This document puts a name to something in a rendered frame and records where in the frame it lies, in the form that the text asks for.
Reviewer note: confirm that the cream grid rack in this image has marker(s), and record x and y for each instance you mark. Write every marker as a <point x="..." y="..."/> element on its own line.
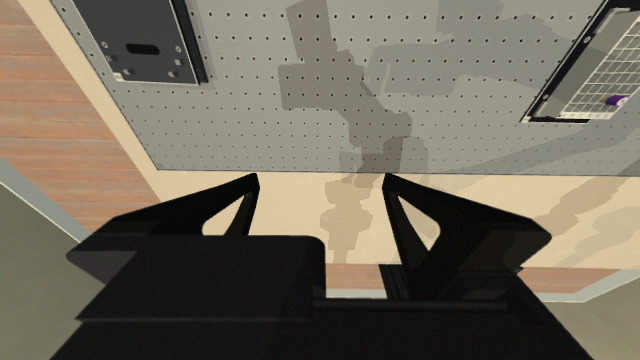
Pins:
<point x="610" y="64"/>

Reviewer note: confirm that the black rectangular frame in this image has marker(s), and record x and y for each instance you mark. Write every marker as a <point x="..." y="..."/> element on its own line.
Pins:
<point x="596" y="24"/>

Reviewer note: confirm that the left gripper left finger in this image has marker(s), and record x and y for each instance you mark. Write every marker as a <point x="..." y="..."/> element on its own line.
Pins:
<point x="186" y="215"/>

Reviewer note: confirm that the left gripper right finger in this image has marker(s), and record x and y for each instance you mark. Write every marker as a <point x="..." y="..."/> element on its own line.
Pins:
<point x="474" y="237"/>

